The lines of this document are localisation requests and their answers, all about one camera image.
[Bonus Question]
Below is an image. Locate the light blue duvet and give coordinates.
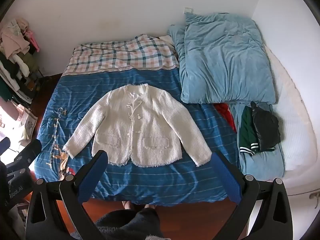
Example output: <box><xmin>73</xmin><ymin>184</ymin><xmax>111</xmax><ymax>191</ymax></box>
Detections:
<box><xmin>167</xmin><ymin>12</ymin><xmax>277</xmax><ymax>105</ymax></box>

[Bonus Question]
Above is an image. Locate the light blue cloth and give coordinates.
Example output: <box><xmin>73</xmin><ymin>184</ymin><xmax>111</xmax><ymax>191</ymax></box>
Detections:
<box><xmin>229</xmin><ymin>102</ymin><xmax>285</xmax><ymax>180</ymax></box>

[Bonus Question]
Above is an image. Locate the white tweed jacket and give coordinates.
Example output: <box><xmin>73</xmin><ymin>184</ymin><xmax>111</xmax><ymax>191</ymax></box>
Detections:
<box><xmin>62</xmin><ymin>84</ymin><xmax>212</xmax><ymax>167</ymax></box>

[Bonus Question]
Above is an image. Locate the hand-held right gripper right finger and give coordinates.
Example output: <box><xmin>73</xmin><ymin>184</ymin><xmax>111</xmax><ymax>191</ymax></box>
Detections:
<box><xmin>211</xmin><ymin>151</ymin><xmax>293</xmax><ymax>240</ymax></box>

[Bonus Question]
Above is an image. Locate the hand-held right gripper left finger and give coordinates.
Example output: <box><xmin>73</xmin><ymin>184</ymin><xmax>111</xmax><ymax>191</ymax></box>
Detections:
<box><xmin>25</xmin><ymin>150</ymin><xmax>109</xmax><ymax>240</ymax></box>

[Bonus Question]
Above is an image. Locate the rack of hanging clothes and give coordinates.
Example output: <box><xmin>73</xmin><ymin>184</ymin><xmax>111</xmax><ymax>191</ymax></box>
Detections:
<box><xmin>0</xmin><ymin>17</ymin><xmax>45</xmax><ymax>105</ymax></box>

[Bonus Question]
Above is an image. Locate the black garment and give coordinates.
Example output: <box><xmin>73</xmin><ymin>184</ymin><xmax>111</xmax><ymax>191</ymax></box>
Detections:
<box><xmin>250</xmin><ymin>101</ymin><xmax>281</xmax><ymax>153</ymax></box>

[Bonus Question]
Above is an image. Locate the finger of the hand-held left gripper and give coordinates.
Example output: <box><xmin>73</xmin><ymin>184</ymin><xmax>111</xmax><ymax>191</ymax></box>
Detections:
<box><xmin>0</xmin><ymin>137</ymin><xmax>12</xmax><ymax>156</ymax></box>
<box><xmin>7</xmin><ymin>139</ymin><xmax>42</xmax><ymax>175</ymax></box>

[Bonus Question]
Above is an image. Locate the white mattress cover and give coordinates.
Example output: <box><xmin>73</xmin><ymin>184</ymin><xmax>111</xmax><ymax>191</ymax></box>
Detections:
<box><xmin>262</xmin><ymin>44</ymin><xmax>320</xmax><ymax>178</ymax></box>

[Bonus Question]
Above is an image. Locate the red cloth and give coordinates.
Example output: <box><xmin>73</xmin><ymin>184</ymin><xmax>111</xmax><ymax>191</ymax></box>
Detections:
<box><xmin>214</xmin><ymin>103</ymin><xmax>237</xmax><ymax>132</ymax></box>

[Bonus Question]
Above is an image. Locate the plaid blanket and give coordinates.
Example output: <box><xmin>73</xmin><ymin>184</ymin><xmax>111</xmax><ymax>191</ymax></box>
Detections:
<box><xmin>61</xmin><ymin>34</ymin><xmax>180</xmax><ymax>77</ymax></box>

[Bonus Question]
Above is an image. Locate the beige tote bag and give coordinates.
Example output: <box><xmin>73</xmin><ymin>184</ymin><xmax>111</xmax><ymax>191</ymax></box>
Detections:
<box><xmin>15</xmin><ymin>104</ymin><xmax>38</xmax><ymax>140</ymax></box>

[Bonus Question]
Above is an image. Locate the blue striped bedsheet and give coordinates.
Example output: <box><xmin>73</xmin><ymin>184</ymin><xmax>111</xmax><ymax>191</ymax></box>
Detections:
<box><xmin>34</xmin><ymin>69</ymin><xmax>242</xmax><ymax>207</ymax></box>

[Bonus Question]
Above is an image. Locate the green jacket with white stripes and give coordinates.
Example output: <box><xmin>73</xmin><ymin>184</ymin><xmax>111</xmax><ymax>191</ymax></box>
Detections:
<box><xmin>239</xmin><ymin>106</ymin><xmax>277</xmax><ymax>155</ymax></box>

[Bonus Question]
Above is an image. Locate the person's dark fleece clothing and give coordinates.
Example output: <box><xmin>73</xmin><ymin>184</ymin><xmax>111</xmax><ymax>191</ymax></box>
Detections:
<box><xmin>94</xmin><ymin>207</ymin><xmax>164</xmax><ymax>240</ymax></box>

